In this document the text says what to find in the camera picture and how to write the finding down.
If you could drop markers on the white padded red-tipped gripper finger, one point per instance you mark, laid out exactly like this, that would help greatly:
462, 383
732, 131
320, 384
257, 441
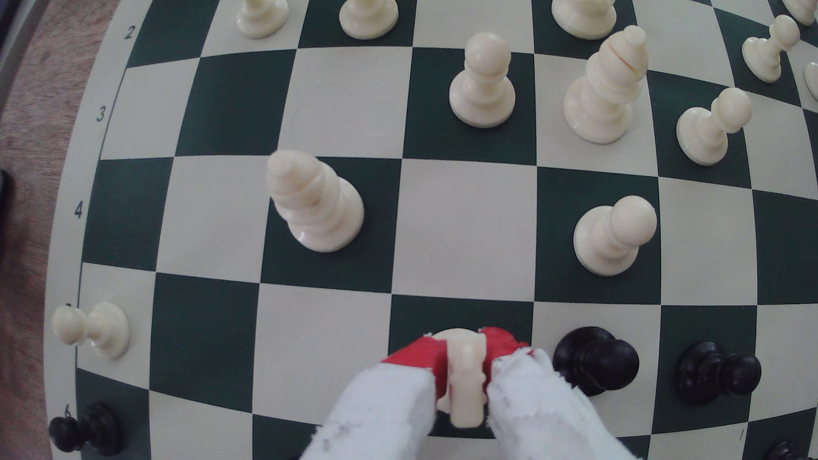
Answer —
537, 409
383, 415

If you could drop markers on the cream white chess knight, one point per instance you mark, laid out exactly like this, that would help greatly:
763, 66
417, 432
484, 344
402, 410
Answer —
465, 377
585, 18

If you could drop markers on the black chess pawn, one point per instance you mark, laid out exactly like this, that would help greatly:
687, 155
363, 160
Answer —
594, 361
712, 374
93, 428

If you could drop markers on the cream white chess pawn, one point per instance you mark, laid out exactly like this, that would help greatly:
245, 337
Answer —
482, 89
709, 131
767, 51
96, 329
610, 239
369, 18
262, 16

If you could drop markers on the green and cream chess mat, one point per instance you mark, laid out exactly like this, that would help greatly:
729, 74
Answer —
460, 223

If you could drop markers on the cream white chess bishop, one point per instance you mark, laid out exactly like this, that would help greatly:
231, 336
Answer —
316, 204
604, 96

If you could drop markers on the black chess piece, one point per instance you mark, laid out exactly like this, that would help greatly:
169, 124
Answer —
785, 452

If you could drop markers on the cream white chess piece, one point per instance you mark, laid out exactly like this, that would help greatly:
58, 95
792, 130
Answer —
813, 81
804, 9

